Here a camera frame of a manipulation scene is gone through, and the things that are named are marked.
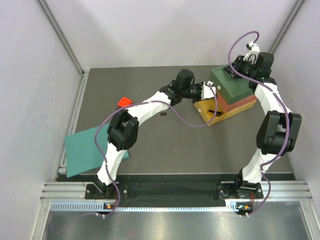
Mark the teal flat board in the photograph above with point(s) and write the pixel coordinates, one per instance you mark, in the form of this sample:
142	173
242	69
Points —
82	154

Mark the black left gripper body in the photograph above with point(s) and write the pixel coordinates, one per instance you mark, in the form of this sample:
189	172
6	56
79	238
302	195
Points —
194	92

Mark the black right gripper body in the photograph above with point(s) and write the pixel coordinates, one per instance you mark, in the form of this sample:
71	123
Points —
244	67

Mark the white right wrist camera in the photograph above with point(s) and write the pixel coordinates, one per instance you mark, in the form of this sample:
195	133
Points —
253	52

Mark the red drawer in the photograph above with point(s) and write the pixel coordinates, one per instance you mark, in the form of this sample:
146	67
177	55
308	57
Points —
226	107

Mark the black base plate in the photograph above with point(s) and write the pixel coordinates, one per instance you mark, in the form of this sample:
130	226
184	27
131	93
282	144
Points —
163	190

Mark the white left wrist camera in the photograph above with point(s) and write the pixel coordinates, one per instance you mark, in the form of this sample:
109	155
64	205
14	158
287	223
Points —
208	90

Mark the aluminium frame rail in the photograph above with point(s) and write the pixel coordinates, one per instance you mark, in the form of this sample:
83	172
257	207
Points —
70	196

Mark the red cube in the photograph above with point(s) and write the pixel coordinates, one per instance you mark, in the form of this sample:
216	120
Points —
124	101

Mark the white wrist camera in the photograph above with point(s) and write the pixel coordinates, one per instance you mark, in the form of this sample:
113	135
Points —
208	90
253	52

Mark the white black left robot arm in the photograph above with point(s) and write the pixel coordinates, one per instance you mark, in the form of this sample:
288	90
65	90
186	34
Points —
123	129

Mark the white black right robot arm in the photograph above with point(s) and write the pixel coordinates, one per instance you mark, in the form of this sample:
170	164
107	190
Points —
279	130

